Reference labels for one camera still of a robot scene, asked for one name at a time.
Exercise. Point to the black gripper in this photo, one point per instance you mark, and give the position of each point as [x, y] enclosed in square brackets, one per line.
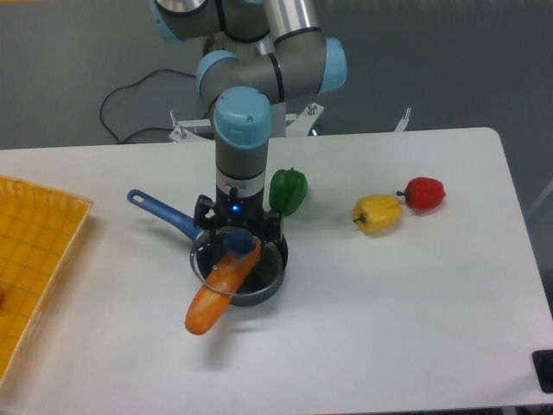
[238, 207]

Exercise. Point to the glass pot lid blue knob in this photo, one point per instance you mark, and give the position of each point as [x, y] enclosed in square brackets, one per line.
[264, 280]

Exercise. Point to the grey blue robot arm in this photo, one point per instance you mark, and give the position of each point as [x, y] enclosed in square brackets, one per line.
[240, 94]

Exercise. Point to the green toy bell pepper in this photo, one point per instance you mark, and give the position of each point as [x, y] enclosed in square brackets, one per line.
[288, 189]

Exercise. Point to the toy baguette bread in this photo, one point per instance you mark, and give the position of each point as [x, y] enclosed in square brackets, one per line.
[212, 299]

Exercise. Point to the yellow toy bell pepper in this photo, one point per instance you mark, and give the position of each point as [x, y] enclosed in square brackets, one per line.
[375, 213]

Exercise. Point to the red toy bell pepper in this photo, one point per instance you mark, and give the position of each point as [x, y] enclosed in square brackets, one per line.
[423, 193]

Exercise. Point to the yellow plastic basket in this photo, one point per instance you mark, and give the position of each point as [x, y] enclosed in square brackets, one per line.
[39, 226]

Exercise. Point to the black object at table edge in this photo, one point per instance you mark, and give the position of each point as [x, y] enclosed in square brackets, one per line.
[543, 364]

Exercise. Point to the dark pot with blue handle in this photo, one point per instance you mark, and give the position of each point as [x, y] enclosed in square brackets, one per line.
[178, 219]

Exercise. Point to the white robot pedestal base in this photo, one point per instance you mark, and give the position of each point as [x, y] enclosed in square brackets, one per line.
[296, 125]

